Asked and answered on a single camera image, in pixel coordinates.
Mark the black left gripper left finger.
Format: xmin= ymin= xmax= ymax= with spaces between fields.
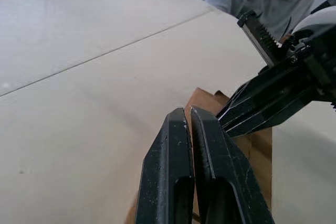
xmin=134 ymin=108 xmax=196 ymax=224

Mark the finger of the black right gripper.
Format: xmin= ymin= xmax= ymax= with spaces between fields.
xmin=216 ymin=58 xmax=311 ymax=125
xmin=221 ymin=82 xmax=325 ymax=138

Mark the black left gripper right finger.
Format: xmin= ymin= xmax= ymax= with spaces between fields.
xmin=190 ymin=106 xmax=275 ymax=224

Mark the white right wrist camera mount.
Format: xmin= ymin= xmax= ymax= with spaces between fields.
xmin=291 ymin=5 xmax=336 ymax=36

